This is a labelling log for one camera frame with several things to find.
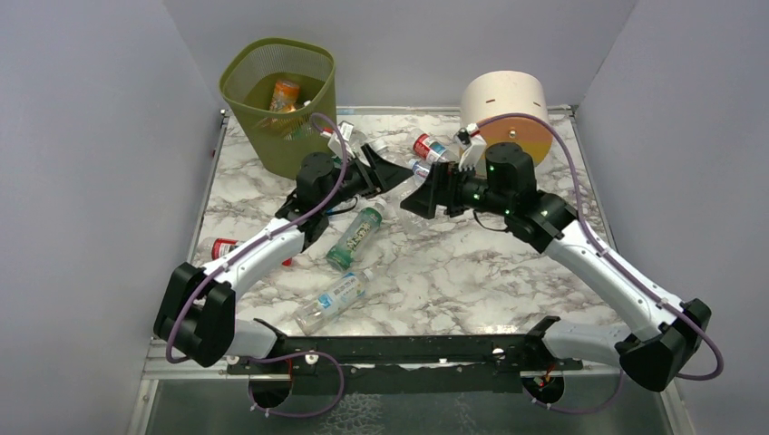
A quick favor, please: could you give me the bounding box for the clear bottle blue purple label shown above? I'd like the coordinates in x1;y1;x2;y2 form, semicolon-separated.
408;159;431;185

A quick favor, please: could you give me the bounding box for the green tea bottle white cap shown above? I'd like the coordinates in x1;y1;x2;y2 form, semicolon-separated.
326;199;385;271

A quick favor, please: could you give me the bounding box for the orange plastic bottle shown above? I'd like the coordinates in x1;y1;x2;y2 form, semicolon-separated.
268;79;301;113

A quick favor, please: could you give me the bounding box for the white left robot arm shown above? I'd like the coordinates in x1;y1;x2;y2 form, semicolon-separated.
153;145;413;367

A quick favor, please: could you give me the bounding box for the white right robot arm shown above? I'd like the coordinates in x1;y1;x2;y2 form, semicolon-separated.
400;142;712;392

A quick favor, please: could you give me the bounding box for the green plastic waste bin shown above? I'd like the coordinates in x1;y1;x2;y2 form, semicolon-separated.
219;37;336;179

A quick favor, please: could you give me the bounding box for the clear bottle dark green label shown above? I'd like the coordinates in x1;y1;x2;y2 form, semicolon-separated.
356;138;388;157

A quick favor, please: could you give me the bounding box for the cream cylinder with coloured face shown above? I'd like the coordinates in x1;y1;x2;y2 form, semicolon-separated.
460;71;552;165

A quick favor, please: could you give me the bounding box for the clear bottle light blue label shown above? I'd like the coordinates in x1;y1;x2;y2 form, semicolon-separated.
293;269;374;335

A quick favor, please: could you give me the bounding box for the clear bottle red blue label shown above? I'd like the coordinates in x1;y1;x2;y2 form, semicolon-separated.
195;237;298;266

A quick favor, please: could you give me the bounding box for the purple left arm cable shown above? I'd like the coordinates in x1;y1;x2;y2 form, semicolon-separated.
165;112;350;421

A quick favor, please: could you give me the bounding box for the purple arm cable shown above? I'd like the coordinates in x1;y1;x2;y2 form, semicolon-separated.
165;112;350;421
474;112;725;417

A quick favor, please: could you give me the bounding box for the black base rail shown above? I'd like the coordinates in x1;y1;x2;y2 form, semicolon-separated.
227;331;583;395

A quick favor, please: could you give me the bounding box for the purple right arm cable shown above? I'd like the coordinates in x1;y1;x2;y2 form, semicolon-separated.
474;112;725;417

